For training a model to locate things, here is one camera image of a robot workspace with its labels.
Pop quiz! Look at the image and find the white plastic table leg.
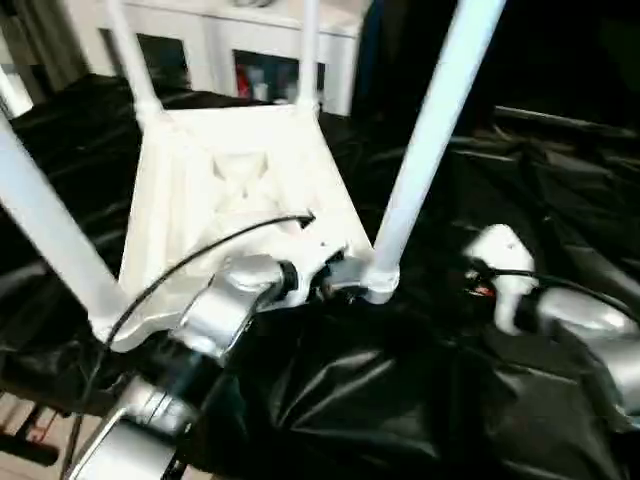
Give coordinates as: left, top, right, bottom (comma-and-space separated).
362, 0, 507, 304
0, 115, 131, 341
295, 0, 323, 116
105, 0, 166, 126

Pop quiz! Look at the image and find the black plastic mat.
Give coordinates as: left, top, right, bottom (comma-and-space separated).
0, 75, 640, 480

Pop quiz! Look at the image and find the red carton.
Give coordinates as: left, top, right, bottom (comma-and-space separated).
234, 58, 255, 99

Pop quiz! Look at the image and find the black cabinet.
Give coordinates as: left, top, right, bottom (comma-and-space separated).
355, 0, 521, 126

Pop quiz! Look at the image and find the white cabinet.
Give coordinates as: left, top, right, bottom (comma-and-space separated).
60, 0, 363, 116

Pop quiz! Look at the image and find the black metal stand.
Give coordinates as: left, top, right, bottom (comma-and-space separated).
0, 395, 61, 466

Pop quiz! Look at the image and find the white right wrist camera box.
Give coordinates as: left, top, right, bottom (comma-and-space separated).
465, 224, 539, 336

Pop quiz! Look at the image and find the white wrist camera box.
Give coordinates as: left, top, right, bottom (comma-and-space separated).
465, 224, 539, 336
285, 215, 351, 306

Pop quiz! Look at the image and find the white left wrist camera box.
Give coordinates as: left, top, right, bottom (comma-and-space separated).
285, 215, 351, 306

